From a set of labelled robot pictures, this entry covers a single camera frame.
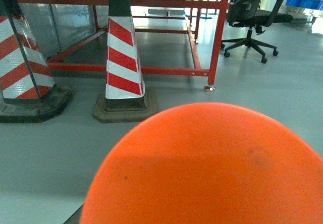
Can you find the striped traffic cone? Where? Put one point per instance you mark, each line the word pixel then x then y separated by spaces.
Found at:
pixel 29 93
pixel 125 98

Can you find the right striped traffic cone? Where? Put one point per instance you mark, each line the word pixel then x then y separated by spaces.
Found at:
pixel 125 98

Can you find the black office chair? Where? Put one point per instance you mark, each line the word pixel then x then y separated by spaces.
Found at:
pixel 245 13

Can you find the left striped traffic cone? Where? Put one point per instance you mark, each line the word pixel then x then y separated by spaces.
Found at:
pixel 29 93

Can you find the orange cylindrical capacitor 4680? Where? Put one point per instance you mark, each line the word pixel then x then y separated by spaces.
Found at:
pixel 207 163

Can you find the red metal workbench frame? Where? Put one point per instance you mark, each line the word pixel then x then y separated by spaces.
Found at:
pixel 196 70

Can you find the blue bins side shelf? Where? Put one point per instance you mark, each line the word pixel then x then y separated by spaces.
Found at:
pixel 310 8

